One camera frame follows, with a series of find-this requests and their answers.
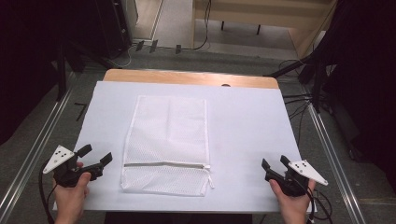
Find light wooden bench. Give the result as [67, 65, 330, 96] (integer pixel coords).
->
[191, 0, 339, 60]

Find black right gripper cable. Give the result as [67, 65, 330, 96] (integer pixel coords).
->
[305, 186, 334, 224]

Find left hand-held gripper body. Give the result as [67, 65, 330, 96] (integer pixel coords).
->
[42, 145, 105, 189]

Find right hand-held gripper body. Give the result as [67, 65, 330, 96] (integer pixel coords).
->
[263, 160, 329, 198]

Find white floor cable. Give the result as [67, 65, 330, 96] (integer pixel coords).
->
[106, 42, 139, 69]

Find metal floor rail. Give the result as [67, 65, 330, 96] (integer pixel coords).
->
[0, 70, 77, 220]
[305, 102, 368, 224]

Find white mesh laundry bag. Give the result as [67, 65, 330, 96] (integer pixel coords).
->
[120, 94, 216, 198]

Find black hanging cable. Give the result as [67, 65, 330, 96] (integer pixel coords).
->
[181, 0, 213, 51]

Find person's left hand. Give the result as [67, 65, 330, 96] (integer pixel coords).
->
[53, 161, 93, 224]

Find black curtain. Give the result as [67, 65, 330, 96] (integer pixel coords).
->
[319, 0, 396, 190]
[0, 0, 68, 147]

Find black metal stand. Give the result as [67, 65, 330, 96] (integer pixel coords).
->
[263, 50, 329, 114]
[55, 39, 123, 102]

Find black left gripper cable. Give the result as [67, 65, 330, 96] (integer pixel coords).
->
[37, 160, 59, 224]

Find black floor cables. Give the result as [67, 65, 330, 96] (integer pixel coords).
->
[277, 58, 314, 147]

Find person's right hand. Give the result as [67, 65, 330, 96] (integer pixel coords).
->
[268, 178, 318, 224]

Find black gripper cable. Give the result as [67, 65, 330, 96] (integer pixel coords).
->
[37, 160, 59, 224]
[305, 186, 334, 224]

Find black cabinet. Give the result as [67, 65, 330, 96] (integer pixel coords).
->
[92, 0, 133, 61]

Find white table sheet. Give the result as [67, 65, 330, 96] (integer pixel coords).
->
[52, 80, 316, 214]

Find wooden table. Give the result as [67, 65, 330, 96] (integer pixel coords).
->
[102, 68, 280, 91]

